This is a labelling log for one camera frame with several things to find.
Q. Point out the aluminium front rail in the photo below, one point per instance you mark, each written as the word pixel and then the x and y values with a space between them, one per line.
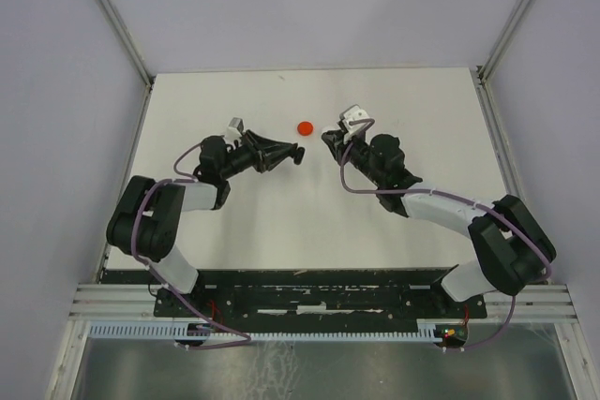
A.
pixel 538 304

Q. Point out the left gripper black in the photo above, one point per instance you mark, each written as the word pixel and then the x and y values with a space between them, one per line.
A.
pixel 276 152

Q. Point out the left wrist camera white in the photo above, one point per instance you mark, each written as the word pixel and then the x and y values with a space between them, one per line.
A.
pixel 234 130

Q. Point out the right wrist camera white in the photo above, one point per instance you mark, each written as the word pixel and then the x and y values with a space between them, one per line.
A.
pixel 354 121

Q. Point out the orange charging case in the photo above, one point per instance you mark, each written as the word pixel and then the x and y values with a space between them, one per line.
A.
pixel 305 128

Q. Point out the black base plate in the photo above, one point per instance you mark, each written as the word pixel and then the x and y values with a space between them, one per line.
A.
pixel 326 301

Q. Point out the right aluminium frame post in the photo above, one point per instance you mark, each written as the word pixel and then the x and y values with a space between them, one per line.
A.
pixel 502 43

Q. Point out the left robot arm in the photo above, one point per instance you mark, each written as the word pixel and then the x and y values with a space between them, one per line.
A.
pixel 146 219

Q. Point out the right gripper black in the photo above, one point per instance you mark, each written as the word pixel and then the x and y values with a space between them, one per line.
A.
pixel 336 144

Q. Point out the black charging case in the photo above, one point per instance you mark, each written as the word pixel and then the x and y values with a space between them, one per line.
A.
pixel 298 155

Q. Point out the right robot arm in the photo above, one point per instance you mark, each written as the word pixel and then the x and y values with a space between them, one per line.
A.
pixel 511 249

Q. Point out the aluminium frame post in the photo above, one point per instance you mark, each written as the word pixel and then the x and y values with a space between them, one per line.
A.
pixel 126 40
pixel 502 43

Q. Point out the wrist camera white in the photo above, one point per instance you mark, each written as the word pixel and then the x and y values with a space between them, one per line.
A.
pixel 234 130
pixel 354 121

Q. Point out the left aluminium frame post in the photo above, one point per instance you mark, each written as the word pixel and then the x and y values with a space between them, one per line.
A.
pixel 126 40

